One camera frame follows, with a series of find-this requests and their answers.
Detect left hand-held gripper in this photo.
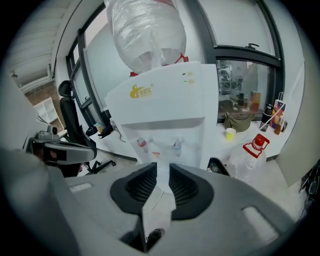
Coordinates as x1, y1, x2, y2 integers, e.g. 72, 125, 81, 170
24, 124, 98, 167

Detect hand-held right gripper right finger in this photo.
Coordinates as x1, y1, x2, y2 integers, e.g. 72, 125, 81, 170
168, 162, 297, 256

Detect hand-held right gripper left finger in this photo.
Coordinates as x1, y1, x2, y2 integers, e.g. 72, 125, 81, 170
47, 161, 158, 253

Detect white item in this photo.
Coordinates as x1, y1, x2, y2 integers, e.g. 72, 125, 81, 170
141, 185, 174, 235

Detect yellow paper cup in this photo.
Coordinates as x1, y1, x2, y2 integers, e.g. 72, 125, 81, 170
225, 127, 237, 142

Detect black office chair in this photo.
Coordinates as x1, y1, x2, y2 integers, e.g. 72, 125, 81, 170
57, 80, 117, 175

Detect white cubby shelf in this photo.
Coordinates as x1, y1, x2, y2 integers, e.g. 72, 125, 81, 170
33, 96, 60, 124

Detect black bin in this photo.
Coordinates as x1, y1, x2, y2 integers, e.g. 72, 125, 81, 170
206, 157, 230, 177

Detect clear plastic jug red cap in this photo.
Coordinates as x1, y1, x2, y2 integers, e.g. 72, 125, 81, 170
225, 133, 271, 187

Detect olive green bag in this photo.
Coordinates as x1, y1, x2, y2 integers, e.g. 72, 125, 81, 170
223, 111, 255, 133

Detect white water dispenser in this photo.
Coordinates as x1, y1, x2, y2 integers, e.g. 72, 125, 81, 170
103, 60, 220, 191

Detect amber drink bottle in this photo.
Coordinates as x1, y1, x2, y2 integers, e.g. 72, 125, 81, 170
274, 114, 285, 136

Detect black insulated bottle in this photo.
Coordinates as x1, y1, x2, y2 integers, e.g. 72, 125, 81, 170
259, 102, 275, 133

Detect white paper shopping bag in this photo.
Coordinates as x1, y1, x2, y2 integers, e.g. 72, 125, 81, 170
268, 91, 287, 131

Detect large clear water bottle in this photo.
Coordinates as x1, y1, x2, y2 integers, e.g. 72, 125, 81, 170
103, 0, 188, 75

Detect black cables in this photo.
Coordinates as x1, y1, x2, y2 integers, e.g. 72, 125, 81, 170
299, 158, 320, 218

